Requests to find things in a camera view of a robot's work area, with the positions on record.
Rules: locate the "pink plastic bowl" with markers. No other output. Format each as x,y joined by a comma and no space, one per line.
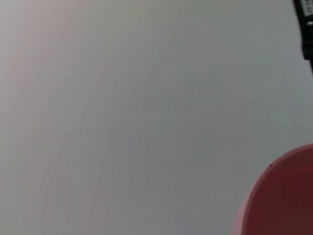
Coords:
286,195

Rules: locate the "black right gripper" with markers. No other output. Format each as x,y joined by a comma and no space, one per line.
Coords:
306,29

